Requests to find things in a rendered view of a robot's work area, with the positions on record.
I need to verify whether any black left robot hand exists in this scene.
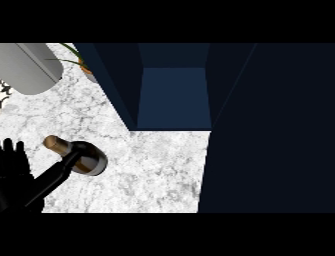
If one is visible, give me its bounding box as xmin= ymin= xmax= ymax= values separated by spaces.
xmin=0 ymin=134 xmax=84 ymax=214

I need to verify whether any dark wine bottle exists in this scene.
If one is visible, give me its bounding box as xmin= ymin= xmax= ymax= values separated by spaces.
xmin=41 ymin=134 xmax=109 ymax=177

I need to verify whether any dark blue open cabinet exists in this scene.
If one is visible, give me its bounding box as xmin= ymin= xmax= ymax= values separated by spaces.
xmin=72 ymin=42 xmax=257 ymax=132

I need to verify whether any dark blue cabinet door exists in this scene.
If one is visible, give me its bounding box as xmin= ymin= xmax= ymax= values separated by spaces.
xmin=196 ymin=42 xmax=335 ymax=214

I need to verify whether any grey rounded appliance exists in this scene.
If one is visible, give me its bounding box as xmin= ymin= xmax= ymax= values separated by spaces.
xmin=0 ymin=42 xmax=65 ymax=96

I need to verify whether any potted green plant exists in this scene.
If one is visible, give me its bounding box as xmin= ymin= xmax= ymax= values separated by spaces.
xmin=46 ymin=42 xmax=99 ymax=84

